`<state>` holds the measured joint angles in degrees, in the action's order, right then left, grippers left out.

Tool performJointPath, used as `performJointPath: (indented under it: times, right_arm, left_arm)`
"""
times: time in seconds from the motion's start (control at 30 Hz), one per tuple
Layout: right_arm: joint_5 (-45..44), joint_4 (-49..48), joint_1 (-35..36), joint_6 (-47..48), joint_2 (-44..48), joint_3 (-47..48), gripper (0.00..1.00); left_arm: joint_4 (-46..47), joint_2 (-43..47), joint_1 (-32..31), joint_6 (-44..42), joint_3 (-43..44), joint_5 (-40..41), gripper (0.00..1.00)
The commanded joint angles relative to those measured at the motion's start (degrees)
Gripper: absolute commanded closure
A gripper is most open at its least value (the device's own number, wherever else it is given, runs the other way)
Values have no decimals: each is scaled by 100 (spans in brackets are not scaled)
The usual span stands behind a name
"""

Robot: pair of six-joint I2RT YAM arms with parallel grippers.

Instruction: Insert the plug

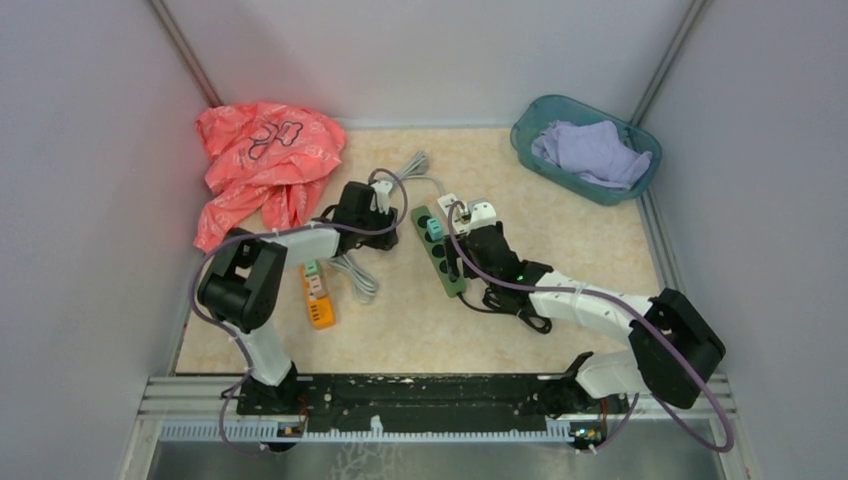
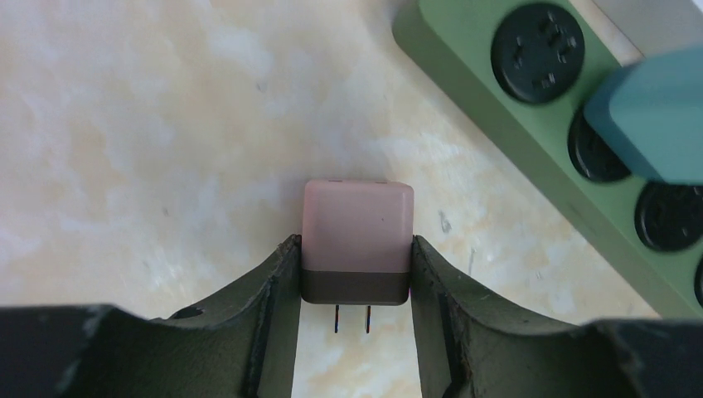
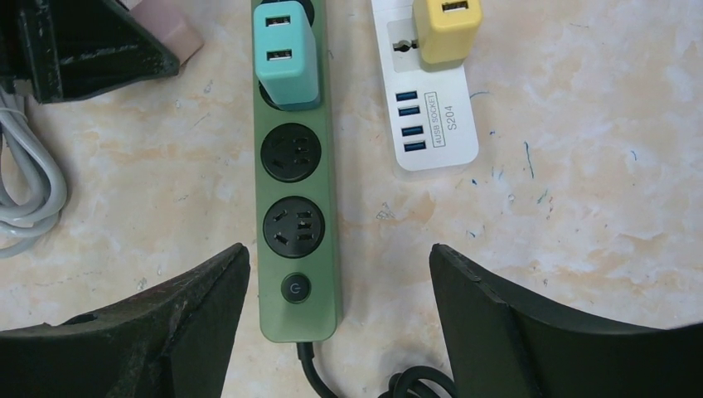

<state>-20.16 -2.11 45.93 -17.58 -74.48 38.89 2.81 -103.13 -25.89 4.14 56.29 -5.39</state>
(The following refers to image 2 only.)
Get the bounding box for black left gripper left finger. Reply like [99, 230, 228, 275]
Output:
[1, 235, 301, 397]

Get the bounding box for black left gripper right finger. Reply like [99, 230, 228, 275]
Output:
[410, 236, 702, 397]

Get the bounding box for green power strip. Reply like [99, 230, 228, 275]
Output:
[392, 1, 702, 318]

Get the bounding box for teal plug adapter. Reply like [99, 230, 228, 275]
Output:
[584, 46, 702, 185]

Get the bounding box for white power strip with USB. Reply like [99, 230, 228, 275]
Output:
[570, 0, 702, 64]

